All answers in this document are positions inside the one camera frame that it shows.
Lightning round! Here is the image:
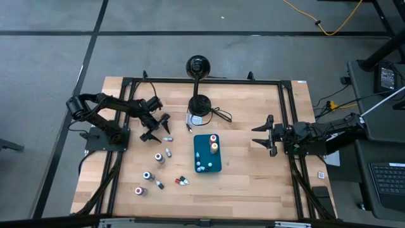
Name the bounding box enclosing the black laptop keyboard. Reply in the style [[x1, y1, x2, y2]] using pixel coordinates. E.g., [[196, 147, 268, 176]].
[[368, 161, 405, 213]]

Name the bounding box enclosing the black desk leg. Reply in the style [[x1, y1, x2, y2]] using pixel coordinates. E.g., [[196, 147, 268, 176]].
[[359, 31, 405, 72]]

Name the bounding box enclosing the black side desk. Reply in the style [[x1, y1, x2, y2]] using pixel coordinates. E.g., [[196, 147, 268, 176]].
[[346, 60, 405, 143]]

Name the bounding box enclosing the black lamp cable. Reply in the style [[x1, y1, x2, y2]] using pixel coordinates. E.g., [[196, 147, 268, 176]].
[[186, 106, 234, 132]]

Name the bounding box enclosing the dark grey side desk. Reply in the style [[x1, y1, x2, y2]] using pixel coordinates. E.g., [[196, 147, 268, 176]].
[[353, 139, 405, 222]]

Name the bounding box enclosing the black flat device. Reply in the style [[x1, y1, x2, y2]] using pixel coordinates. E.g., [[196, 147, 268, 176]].
[[311, 186, 336, 219]]

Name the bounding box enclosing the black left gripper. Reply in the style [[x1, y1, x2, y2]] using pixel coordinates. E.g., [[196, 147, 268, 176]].
[[139, 96, 171, 143]]

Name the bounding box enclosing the white paper sheet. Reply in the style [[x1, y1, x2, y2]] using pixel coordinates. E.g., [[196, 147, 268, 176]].
[[324, 148, 341, 167]]

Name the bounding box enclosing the silver camera mount rail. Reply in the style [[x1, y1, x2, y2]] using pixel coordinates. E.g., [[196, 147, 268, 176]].
[[97, 217, 313, 228]]

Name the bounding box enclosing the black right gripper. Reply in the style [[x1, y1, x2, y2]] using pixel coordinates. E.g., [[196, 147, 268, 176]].
[[251, 114, 285, 158]]

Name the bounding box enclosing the white rod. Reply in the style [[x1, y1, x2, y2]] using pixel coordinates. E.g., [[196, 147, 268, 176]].
[[360, 85, 405, 117]]

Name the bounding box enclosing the black power brick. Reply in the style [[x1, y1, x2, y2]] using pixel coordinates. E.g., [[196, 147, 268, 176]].
[[373, 61, 398, 94]]

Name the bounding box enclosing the grey chair foot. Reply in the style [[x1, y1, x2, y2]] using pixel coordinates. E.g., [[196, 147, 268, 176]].
[[0, 138, 25, 153]]

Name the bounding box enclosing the teal plastic bin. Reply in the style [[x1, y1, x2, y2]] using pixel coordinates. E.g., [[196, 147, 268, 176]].
[[193, 133, 223, 174]]

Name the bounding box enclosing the yellow extension cable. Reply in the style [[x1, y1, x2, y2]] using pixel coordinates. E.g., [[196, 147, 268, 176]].
[[283, 0, 363, 36]]

